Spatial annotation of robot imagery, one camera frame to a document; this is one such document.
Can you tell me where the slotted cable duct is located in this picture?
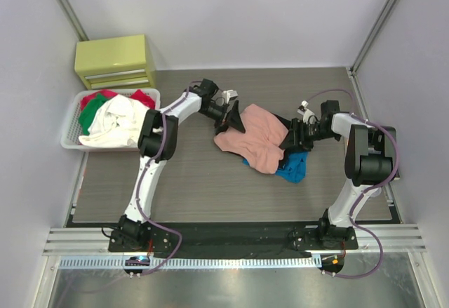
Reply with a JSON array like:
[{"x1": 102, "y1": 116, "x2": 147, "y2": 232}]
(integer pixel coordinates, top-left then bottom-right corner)
[{"x1": 59, "y1": 255, "x2": 322, "y2": 271}]

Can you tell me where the blue garment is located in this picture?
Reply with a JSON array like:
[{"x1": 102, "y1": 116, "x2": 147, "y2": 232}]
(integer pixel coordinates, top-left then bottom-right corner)
[{"x1": 243, "y1": 149, "x2": 308, "y2": 184}]

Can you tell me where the yellow-green drawer box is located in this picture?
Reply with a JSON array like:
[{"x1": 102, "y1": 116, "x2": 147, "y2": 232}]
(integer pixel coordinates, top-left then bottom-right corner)
[{"x1": 74, "y1": 34, "x2": 156, "y2": 90}]

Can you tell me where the white plastic basket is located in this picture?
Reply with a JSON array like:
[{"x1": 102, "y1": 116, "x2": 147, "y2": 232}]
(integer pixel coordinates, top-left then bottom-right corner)
[{"x1": 60, "y1": 88, "x2": 161, "y2": 152}]

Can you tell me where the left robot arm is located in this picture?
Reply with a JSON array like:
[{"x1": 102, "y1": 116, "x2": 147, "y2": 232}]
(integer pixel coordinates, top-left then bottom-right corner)
[{"x1": 109, "y1": 79, "x2": 246, "y2": 252}]

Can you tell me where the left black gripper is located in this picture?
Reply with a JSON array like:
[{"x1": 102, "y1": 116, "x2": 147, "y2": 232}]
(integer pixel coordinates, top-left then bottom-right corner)
[{"x1": 201, "y1": 101, "x2": 246, "y2": 141}]

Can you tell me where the white t-shirt in basket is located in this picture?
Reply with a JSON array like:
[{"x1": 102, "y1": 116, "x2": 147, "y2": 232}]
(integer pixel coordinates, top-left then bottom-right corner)
[{"x1": 79, "y1": 95, "x2": 149, "y2": 149}]

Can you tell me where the pink printed t-shirt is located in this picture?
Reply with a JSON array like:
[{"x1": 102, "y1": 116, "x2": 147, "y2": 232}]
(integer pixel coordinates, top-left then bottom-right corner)
[{"x1": 214, "y1": 104, "x2": 288, "y2": 174}]

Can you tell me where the dark blue book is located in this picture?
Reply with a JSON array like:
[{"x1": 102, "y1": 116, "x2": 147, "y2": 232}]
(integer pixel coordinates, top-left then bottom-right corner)
[{"x1": 391, "y1": 171, "x2": 401, "y2": 182}]

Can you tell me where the aluminium corner post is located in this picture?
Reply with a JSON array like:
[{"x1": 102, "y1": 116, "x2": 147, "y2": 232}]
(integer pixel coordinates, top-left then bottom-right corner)
[
  {"x1": 347, "y1": 0, "x2": 399, "y2": 76},
  {"x1": 56, "y1": 0, "x2": 89, "y2": 41}
]

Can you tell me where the right aluminium corner post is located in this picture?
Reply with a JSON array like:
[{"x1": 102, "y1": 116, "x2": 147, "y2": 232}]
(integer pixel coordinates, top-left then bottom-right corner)
[{"x1": 347, "y1": 0, "x2": 399, "y2": 76}]

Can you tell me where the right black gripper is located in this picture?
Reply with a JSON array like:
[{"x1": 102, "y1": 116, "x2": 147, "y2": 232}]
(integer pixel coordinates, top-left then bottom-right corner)
[{"x1": 279, "y1": 118, "x2": 340, "y2": 154}]

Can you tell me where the aluminium frame rail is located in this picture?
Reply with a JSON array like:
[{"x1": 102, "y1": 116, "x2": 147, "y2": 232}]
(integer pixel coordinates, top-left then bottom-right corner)
[{"x1": 42, "y1": 224, "x2": 427, "y2": 256}]

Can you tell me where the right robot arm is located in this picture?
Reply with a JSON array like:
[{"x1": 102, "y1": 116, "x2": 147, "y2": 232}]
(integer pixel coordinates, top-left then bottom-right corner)
[{"x1": 280, "y1": 100, "x2": 398, "y2": 251}]

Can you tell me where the red green garment in basket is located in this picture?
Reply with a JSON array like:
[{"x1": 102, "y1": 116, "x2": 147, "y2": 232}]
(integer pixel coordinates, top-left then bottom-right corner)
[{"x1": 78, "y1": 89, "x2": 156, "y2": 134}]

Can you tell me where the left aluminium corner post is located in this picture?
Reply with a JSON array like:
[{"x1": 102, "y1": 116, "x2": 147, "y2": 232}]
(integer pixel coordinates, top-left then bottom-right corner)
[{"x1": 56, "y1": 0, "x2": 89, "y2": 41}]

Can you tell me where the clear plastic cup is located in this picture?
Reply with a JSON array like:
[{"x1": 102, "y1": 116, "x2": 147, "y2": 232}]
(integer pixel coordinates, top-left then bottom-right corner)
[{"x1": 363, "y1": 187, "x2": 382, "y2": 199}]

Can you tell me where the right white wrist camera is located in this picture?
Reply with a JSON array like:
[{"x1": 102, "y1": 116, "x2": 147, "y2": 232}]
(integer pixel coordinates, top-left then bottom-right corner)
[{"x1": 297, "y1": 100, "x2": 316, "y2": 125}]

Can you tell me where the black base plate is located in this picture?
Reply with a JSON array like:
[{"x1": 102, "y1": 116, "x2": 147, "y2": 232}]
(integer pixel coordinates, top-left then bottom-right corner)
[{"x1": 108, "y1": 220, "x2": 358, "y2": 260}]

